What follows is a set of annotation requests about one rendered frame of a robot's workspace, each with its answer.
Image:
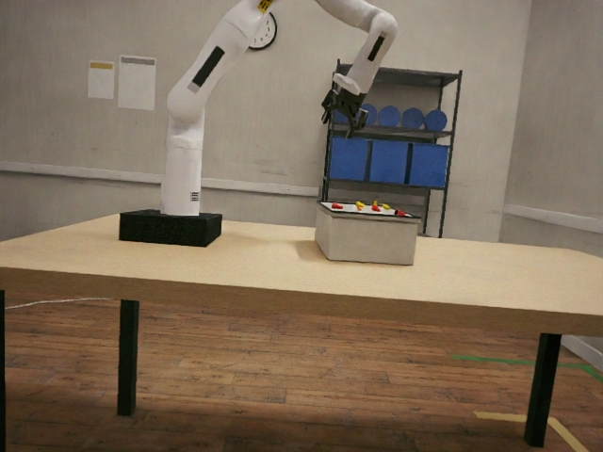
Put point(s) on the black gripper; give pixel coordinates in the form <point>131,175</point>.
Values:
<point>347,108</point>

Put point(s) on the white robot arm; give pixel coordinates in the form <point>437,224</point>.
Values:
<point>181,186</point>

